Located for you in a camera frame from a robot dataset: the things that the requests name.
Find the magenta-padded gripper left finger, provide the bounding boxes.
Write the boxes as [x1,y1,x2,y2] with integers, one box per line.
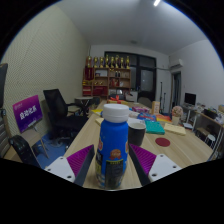
[44,144,95,187]

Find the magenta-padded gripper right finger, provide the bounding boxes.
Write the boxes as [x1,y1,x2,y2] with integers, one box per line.
[129,143,184,187]

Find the blue drink bottle white cap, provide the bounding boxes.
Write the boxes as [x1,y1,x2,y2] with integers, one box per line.
[95,103,131,191]

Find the flat round red coaster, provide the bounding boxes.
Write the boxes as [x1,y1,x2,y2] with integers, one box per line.
[155,137,171,148]

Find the tan envelope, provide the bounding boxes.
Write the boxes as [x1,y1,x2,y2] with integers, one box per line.
[163,122,187,136]

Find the dark cup white inside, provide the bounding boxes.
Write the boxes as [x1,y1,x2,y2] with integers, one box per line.
[127,121,147,148]

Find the teal book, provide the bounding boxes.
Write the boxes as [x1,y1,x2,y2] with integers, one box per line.
[144,119,166,136]

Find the orange book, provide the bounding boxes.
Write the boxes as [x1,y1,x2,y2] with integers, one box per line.
[155,113,173,124]

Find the black office chair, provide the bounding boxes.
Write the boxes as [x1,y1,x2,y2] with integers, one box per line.
[42,88,89,139]

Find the potted pink flowers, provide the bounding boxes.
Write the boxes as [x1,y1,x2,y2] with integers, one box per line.
[171,105,184,126]

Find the white round stool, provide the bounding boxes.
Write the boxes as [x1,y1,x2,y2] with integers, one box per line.
[204,133,218,149]

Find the small tan carton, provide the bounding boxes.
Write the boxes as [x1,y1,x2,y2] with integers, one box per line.
[151,100,161,116]

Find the wooden side desk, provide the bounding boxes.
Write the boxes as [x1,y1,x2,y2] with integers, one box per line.
[181,106,224,148]

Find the purple sign board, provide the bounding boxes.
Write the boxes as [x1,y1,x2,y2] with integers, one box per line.
[12,94,44,134]

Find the grey office chair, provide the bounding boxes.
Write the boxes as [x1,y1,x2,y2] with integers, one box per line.
[137,96,153,108]

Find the silver ribbed suitcase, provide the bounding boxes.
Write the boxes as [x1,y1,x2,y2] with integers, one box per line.
[0,113,11,158]

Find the small round table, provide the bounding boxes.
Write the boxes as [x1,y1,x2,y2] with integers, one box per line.
[73,96,94,111]

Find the computer monitor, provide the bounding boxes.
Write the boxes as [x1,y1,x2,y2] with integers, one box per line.
[184,92,197,107]

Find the yellow gift box red ribbon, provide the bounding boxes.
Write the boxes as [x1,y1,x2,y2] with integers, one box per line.
[107,94,129,106]

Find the black framed glass door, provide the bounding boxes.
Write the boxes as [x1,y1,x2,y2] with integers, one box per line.
[104,51,157,103]

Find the wooden shelf unit with trophies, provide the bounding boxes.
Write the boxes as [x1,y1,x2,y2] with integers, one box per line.
[82,54,132,98]

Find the dark grey bag tan trim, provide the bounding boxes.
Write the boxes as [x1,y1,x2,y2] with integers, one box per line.
[0,63,9,109]

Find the white air conditioner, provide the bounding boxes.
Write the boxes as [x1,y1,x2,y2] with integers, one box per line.
[169,58,185,71]

